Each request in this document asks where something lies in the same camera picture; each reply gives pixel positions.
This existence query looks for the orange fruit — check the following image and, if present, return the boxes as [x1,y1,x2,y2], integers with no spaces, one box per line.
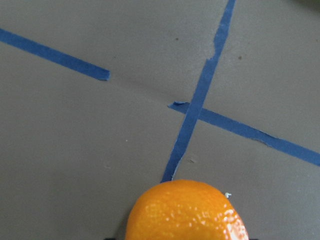
[124,179,249,240]

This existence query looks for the blue tape grid lines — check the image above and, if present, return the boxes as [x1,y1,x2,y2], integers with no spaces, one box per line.
[0,0,320,182]

